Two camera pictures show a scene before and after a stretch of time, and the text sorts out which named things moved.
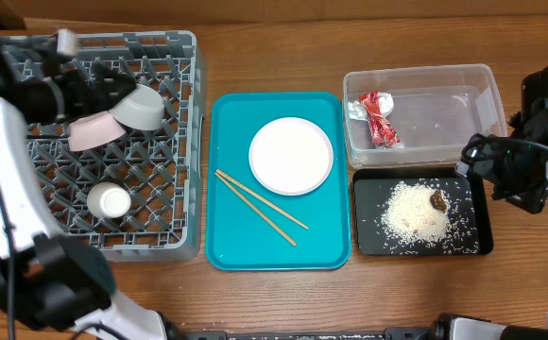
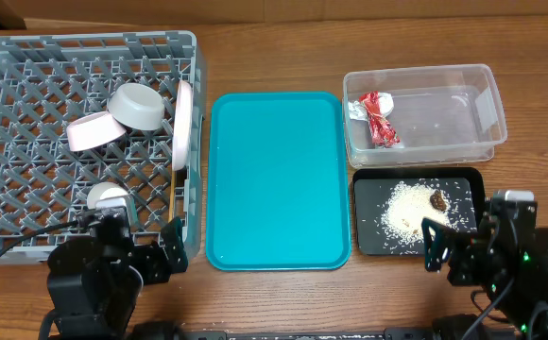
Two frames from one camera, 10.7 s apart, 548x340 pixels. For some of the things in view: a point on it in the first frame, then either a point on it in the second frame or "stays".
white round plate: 291,156 -> 182,127
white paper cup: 109,200 stays
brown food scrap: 437,200 stays
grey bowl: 144,110 stays
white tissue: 357,110 stays
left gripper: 87,88 -> 156,255
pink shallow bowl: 93,130 stays
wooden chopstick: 260,197 -> 172,195
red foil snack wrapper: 384,133 stays
